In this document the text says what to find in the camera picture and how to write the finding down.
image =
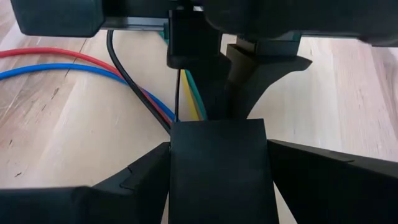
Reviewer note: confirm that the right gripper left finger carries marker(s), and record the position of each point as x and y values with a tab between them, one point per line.
77	207

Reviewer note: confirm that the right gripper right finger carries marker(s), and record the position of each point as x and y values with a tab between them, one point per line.
342	193

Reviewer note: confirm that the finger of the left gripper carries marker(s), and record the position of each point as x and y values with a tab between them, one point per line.
264	71
199	62

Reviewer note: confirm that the black duct cover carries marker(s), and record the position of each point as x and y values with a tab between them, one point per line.
220	171

